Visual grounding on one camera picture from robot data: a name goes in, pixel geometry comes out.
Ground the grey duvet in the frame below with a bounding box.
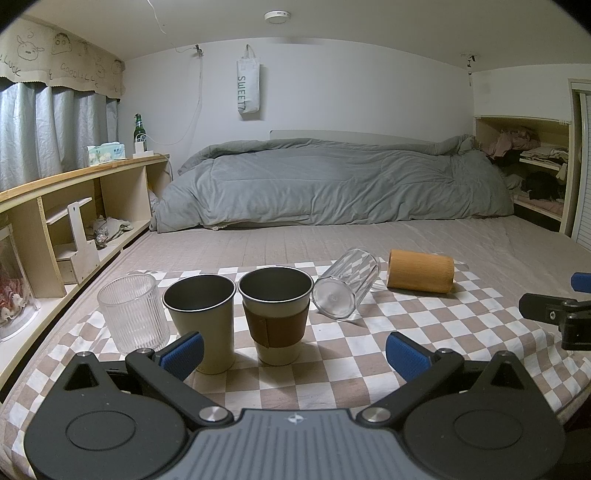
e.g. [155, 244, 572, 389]
[150, 135, 514, 233]

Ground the orange-brown cylindrical cup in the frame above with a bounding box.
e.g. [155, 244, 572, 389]
[387, 250, 455, 294]

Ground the small wooden stand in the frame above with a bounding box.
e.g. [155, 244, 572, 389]
[46, 197, 100, 284]

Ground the tissue pack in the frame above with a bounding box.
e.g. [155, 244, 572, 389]
[87, 142, 126, 166]

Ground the white hanging fabric bag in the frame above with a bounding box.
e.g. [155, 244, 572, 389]
[236, 44, 260, 115]

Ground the brown white checkered cloth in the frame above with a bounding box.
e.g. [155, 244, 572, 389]
[4, 259, 591, 478]

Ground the beige cup with brown sleeve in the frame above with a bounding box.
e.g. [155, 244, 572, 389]
[238, 266, 314, 366]

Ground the clear box with doll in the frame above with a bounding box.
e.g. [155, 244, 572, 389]
[0, 224, 40, 342]

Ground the wooden clothes shelf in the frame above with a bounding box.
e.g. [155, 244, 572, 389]
[475, 116, 581, 236]

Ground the green glass bottle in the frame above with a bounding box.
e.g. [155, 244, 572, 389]
[133, 113, 147, 150]

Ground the beige metal-lined cup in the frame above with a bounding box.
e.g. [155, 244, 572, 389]
[163, 274, 236, 375]

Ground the wooden side shelf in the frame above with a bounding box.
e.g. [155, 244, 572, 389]
[1, 154, 171, 385]

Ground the beige printed valance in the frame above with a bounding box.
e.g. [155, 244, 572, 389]
[0, 19, 124, 99]

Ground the white charger with cable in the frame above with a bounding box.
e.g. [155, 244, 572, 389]
[132, 55, 205, 159]

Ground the white ceiling smoke detector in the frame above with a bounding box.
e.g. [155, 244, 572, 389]
[263, 10, 290, 25]

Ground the ribbed clear glass goblet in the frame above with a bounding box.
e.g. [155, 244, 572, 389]
[97, 273, 170, 354]

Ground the clear ribbed plastic cup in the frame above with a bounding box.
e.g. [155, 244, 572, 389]
[311, 248, 380, 320]

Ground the grey curtain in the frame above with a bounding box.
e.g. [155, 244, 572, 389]
[0, 78, 118, 191]

